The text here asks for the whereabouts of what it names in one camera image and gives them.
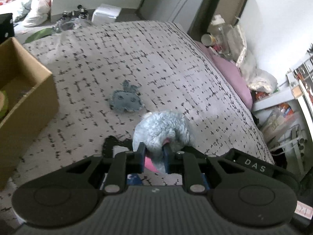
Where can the white storage box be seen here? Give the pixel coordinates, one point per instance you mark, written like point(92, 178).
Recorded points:
point(106, 13)

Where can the black cloth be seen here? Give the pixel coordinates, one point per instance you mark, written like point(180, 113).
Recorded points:
point(115, 142)

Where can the black camera gear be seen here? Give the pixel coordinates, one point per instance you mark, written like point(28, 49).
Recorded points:
point(75, 12)

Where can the clear plastic bottle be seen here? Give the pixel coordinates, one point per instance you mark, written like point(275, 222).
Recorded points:
point(221, 36)

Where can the white plastic bag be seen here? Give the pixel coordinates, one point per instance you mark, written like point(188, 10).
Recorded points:
point(36, 8)

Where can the white shelf unit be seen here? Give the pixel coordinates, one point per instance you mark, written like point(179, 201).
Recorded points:
point(281, 107)

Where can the green plush toy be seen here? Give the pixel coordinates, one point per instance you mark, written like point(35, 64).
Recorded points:
point(3, 104)

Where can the flat blue-grey plush toy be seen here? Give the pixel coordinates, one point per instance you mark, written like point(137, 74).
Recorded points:
point(127, 99)

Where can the grey patterned bedspread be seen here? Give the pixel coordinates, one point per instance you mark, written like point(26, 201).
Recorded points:
point(146, 73)

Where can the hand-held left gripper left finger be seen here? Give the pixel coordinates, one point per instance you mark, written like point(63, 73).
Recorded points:
point(141, 157)

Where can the translucent stuffed plastic bag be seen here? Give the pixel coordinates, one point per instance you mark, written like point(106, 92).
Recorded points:
point(260, 79)

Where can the black case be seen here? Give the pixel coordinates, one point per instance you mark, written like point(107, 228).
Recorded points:
point(5, 28)

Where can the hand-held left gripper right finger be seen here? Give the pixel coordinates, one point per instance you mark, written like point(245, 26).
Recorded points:
point(167, 161)

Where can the pink paper slip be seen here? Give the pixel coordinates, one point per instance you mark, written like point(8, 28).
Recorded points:
point(304, 210)

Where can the grey fluffy plush toy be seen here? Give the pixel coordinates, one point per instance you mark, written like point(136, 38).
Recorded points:
point(162, 133)

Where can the tin can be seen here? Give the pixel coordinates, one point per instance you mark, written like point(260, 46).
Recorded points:
point(207, 39)

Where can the green cloth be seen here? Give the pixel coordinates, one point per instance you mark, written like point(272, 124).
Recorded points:
point(39, 34)

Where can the metal tube rack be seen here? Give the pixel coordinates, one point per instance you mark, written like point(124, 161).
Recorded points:
point(299, 143)

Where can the pink pillow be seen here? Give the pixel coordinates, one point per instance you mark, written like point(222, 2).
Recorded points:
point(229, 73)

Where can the cardboard box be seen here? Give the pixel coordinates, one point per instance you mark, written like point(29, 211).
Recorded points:
point(23, 107)

